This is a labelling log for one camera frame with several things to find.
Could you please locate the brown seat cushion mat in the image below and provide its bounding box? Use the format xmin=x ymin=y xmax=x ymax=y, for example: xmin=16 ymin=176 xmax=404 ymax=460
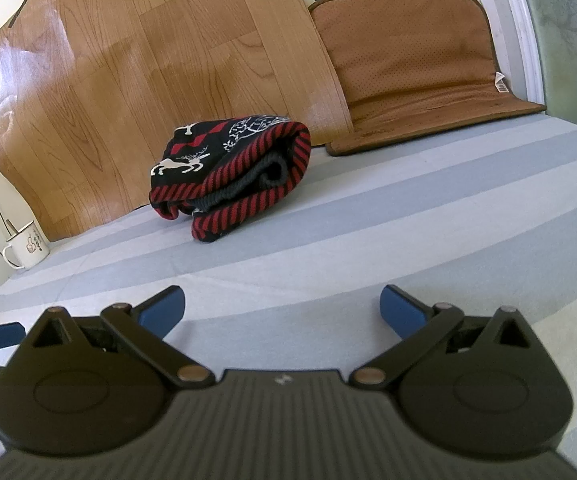
xmin=308 ymin=0 xmax=548 ymax=157

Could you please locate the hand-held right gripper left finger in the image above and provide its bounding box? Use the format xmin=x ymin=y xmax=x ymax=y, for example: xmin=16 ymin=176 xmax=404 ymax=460
xmin=23 ymin=286 xmax=214 ymax=391

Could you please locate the dark patterned knit sweater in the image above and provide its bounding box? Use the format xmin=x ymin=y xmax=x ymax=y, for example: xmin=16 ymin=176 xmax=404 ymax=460
xmin=148 ymin=116 xmax=313 ymax=243

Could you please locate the wood-pattern vinyl sheet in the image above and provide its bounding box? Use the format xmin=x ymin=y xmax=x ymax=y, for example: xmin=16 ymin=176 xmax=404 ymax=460
xmin=0 ymin=0 xmax=354 ymax=241

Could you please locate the black tape strip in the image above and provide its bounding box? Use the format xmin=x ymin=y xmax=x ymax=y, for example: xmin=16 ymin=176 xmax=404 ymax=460
xmin=8 ymin=0 xmax=37 ymax=29

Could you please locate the striped bed sheet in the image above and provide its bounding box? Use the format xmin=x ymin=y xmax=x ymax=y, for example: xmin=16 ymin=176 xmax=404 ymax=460
xmin=0 ymin=112 xmax=577 ymax=466

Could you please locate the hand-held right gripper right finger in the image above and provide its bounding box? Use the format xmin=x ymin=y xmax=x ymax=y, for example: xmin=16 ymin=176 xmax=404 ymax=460
xmin=351 ymin=284 xmax=541 ymax=389

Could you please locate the white enamel mug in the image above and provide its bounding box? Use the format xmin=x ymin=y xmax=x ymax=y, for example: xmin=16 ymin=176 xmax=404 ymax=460
xmin=2 ymin=220 xmax=50 ymax=270

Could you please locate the frosted glass door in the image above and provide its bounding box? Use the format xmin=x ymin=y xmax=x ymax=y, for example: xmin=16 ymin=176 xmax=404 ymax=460
xmin=493 ymin=0 xmax=577 ymax=139

